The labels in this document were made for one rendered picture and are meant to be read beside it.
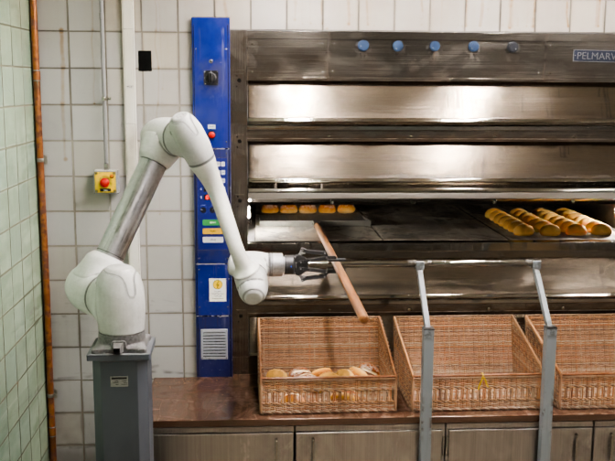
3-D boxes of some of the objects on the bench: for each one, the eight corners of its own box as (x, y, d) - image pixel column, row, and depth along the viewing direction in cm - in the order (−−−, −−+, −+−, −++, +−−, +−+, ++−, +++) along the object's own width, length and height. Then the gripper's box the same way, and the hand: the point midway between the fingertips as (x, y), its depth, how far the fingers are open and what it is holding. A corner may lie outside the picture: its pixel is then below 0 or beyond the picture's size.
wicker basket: (255, 375, 400) (255, 316, 395) (380, 373, 404) (381, 314, 399) (257, 415, 352) (257, 348, 348) (398, 412, 356) (400, 346, 352)
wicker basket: (389, 373, 404) (391, 315, 399) (511, 371, 408) (513, 313, 403) (409, 412, 356) (411, 346, 351) (547, 410, 360) (550, 344, 356)
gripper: (283, 242, 342) (344, 241, 343) (283, 283, 344) (344, 283, 346) (284, 245, 334) (347, 245, 336) (284, 287, 337) (346, 286, 339)
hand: (336, 264), depth 341 cm, fingers closed on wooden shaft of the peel, 3 cm apart
